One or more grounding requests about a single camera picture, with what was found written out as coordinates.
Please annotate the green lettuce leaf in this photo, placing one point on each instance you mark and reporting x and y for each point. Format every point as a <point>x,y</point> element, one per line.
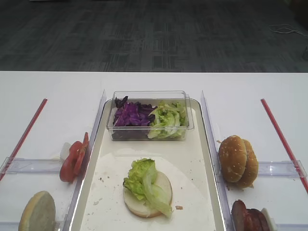
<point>140,181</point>

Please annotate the green lettuce pile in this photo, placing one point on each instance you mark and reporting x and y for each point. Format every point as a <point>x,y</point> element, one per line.
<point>168,118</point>

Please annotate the back tomato slice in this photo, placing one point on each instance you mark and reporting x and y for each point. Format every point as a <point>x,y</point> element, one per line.
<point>81,154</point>

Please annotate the tomato slice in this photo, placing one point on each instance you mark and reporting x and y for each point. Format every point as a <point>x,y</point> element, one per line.
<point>67,169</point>
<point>81,154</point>

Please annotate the white block by tomato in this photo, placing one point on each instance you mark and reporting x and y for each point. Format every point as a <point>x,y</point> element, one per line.
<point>64,153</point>

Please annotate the front tomato slice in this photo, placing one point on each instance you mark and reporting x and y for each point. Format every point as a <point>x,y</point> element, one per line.
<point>67,169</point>

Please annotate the front meat patty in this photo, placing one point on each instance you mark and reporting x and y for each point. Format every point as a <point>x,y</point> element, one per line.
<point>238,213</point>

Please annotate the meat patty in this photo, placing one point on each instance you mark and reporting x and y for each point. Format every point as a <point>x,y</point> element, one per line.
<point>238,213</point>
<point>255,221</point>

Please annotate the rear meat patty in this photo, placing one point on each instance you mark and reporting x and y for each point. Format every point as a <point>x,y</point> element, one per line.
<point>255,221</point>

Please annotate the white block by patties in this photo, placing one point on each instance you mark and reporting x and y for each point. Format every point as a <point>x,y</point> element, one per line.
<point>270,221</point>

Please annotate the clear plastic salad box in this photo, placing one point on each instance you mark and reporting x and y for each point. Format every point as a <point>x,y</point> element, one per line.
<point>153,98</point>

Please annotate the purple cabbage shreds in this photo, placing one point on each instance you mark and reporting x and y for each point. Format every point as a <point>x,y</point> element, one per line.
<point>131,114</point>

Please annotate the cream metal tray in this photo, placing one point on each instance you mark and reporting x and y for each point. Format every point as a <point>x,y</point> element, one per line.
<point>100,204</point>

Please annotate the right long clear divider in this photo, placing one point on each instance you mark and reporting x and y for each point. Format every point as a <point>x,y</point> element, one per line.
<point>220,184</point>

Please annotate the front sesame bun top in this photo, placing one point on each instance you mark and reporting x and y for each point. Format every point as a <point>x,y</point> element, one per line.
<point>232,157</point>

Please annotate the sesame bun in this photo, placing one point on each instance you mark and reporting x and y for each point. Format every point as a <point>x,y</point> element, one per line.
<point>251,168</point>
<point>232,157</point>

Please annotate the bun bottom on tray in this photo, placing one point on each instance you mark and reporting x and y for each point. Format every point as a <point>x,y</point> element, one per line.
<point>142,208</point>

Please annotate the rear sesame bun top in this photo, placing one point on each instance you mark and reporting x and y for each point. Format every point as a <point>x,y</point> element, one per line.
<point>251,168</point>

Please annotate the right red straw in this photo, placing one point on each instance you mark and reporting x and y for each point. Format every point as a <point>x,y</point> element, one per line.
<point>286,145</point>

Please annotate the red straw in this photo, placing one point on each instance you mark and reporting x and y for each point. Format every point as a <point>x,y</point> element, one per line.
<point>26,134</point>
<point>286,145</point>

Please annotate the left red straw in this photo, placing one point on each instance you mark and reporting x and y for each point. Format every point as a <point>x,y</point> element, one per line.
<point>26,134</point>

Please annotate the upright bun half left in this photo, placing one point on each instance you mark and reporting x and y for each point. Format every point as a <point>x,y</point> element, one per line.
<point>39,213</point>

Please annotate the right upper clear rail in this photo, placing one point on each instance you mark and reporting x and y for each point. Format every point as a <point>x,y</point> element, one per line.
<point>282,169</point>

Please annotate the clear rail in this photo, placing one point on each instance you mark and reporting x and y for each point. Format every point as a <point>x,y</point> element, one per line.
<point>31,166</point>
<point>282,169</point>

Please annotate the left upper clear rail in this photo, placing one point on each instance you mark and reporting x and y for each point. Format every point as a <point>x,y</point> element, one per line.
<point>31,166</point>

